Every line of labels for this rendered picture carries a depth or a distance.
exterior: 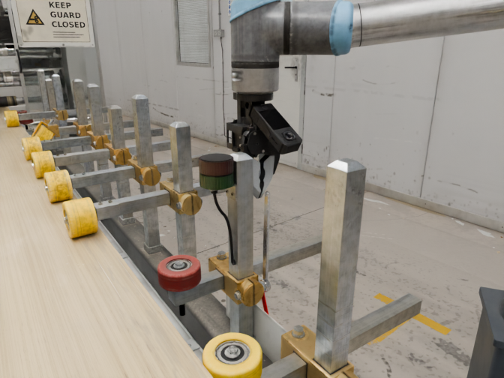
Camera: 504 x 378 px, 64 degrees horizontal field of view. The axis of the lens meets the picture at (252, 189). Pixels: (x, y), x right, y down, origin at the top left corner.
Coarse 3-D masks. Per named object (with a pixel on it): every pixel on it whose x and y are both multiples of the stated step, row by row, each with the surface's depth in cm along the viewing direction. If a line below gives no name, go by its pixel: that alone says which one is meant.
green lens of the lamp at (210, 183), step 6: (204, 180) 68; (210, 180) 67; (216, 180) 67; (222, 180) 68; (228, 180) 68; (204, 186) 68; (210, 186) 68; (216, 186) 68; (222, 186) 68; (228, 186) 69
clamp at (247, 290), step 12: (228, 252) 88; (216, 264) 83; (228, 264) 83; (228, 276) 79; (252, 276) 79; (228, 288) 80; (240, 288) 77; (252, 288) 76; (240, 300) 77; (252, 300) 77
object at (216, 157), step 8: (208, 160) 67; (216, 160) 67; (224, 160) 67; (208, 176) 68; (216, 176) 67; (216, 192) 70; (232, 192) 72; (216, 200) 71; (224, 216) 73; (232, 248) 76; (232, 256) 76; (232, 264) 77
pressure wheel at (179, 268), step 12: (168, 264) 76; (180, 264) 75; (192, 264) 76; (168, 276) 72; (180, 276) 72; (192, 276) 73; (168, 288) 73; (180, 288) 73; (192, 288) 74; (180, 312) 79
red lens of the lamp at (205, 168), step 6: (204, 162) 67; (210, 162) 67; (222, 162) 67; (228, 162) 67; (204, 168) 67; (210, 168) 67; (216, 168) 67; (222, 168) 67; (228, 168) 68; (204, 174) 68; (210, 174) 67; (216, 174) 67; (222, 174) 67
